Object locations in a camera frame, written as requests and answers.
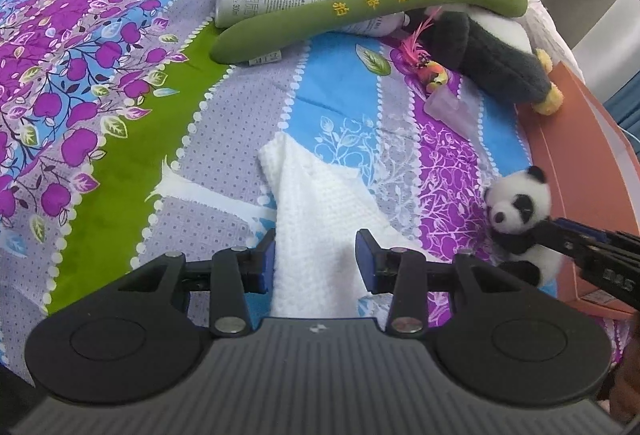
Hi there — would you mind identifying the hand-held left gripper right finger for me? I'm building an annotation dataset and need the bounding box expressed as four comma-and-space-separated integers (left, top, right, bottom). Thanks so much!
354, 229, 533, 337

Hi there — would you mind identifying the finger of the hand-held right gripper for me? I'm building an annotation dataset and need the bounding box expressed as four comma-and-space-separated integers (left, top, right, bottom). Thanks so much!
552, 216, 610, 242
535, 221, 590, 267

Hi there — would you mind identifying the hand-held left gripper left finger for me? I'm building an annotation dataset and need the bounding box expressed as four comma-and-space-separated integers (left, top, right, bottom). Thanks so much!
107, 229, 277, 339

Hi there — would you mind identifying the small panda plush toy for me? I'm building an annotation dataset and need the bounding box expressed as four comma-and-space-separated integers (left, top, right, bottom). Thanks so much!
483, 166, 564, 289

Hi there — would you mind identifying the white towel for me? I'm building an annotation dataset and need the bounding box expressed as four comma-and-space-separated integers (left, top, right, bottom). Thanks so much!
257, 134, 397, 319

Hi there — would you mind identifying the person's right hand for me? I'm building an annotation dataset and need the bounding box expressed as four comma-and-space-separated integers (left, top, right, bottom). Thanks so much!
611, 346, 640, 422

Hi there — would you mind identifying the blue curtain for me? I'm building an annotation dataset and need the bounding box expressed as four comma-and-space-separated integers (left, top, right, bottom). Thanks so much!
602, 79, 640, 136

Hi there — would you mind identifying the clear plastic piece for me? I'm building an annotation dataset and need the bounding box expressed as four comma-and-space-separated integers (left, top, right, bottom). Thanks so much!
424, 92, 482, 132

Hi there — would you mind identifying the floral striped bedsheet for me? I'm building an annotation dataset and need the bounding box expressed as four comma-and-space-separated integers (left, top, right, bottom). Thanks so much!
0, 0, 626, 332

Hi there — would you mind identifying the grey penguin plush toy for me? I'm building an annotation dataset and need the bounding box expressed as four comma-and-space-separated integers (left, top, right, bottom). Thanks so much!
370, 0, 565, 116

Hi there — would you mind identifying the pink feather toy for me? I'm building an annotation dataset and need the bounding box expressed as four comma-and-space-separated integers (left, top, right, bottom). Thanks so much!
397, 6, 449, 94

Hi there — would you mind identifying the green plush massage hammer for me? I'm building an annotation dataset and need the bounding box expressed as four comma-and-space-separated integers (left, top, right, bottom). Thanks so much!
209, 0, 529, 66

